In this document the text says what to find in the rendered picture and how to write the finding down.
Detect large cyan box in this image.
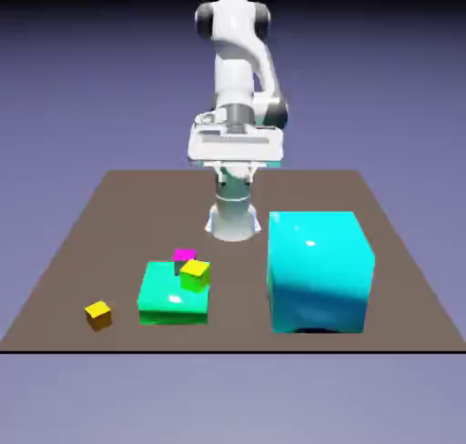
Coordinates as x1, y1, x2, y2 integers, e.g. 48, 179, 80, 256
267, 210, 377, 335

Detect small yellow cube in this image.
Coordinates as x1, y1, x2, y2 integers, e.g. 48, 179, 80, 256
84, 299, 114, 332

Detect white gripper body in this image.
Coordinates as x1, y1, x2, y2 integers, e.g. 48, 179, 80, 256
187, 124, 285, 168

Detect small yellow-green cube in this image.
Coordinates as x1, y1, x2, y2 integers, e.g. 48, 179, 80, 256
178, 258, 212, 294

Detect large green box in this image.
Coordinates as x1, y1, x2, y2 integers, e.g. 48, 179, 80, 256
137, 260, 211, 326

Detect small magenta cube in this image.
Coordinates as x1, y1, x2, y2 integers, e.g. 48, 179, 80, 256
173, 247, 198, 277

